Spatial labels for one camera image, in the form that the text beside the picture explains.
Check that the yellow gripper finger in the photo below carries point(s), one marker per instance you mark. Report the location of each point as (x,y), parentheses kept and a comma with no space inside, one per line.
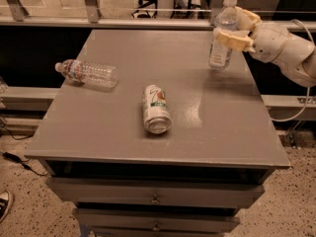
(247,20)
(236,40)

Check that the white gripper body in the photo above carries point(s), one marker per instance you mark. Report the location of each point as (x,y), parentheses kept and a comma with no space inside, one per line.
(268,43)

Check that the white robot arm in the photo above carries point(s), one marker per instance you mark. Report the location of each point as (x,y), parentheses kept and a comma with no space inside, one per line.
(297,61)

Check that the clear plastic water bottle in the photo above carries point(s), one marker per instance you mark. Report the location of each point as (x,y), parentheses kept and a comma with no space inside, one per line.
(84,72)

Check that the grey drawer cabinet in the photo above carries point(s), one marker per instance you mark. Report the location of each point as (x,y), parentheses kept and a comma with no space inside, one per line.
(175,149)

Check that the white soda can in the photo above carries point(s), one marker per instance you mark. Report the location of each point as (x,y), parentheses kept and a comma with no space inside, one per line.
(156,116)

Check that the top grey drawer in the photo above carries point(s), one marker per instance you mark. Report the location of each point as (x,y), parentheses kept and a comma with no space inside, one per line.
(156,193)

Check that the grey drawer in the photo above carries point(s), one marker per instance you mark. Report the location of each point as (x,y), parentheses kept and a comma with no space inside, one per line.
(156,193)
(155,220)

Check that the metal glass railing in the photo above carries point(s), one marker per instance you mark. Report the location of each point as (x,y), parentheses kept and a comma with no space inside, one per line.
(147,14)

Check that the lower grey drawer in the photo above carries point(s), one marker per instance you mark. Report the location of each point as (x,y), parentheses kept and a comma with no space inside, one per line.
(155,220)

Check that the black white sneaker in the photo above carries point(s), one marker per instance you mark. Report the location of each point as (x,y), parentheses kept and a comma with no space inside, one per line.
(6,201)

